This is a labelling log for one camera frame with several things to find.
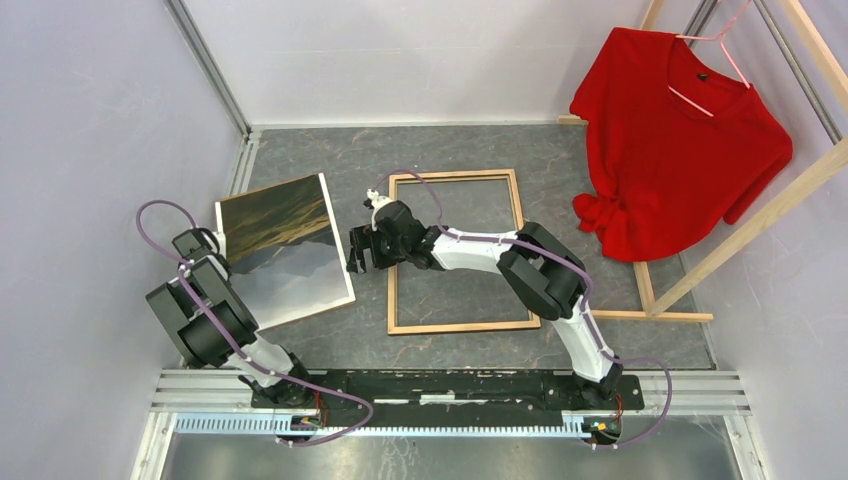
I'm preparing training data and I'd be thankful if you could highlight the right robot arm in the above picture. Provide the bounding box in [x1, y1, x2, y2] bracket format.
[347, 195, 622, 408]

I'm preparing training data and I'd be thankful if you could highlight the wooden clothes rack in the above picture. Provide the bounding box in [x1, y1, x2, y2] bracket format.
[594, 1, 847, 324]

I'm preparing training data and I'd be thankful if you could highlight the red t-shirt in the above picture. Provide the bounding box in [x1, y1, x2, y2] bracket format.
[570, 27, 793, 263]

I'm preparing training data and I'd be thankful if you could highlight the white slotted cable duct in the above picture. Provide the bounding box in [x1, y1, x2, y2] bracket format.
[173, 413, 590, 440]

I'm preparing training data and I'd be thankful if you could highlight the glossy photo print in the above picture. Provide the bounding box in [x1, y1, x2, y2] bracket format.
[215, 173, 355, 330]

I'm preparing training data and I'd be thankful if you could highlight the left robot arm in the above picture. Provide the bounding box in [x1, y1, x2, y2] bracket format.
[145, 227, 314, 408]

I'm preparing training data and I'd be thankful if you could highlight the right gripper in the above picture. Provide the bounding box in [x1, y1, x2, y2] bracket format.
[346, 223, 408, 275]

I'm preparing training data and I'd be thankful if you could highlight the pink clothes hanger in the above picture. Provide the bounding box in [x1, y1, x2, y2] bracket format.
[660, 1, 757, 123]

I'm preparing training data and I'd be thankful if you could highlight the black wooden picture frame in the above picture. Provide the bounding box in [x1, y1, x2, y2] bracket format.
[378, 169, 541, 336]

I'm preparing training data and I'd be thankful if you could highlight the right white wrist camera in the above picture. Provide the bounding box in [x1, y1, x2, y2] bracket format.
[363, 189, 393, 214]

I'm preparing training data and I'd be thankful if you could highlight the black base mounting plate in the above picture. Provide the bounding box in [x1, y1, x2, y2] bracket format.
[251, 369, 645, 428]

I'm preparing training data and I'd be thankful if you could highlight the aluminium rail frame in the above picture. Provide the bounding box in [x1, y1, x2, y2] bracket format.
[129, 0, 773, 480]

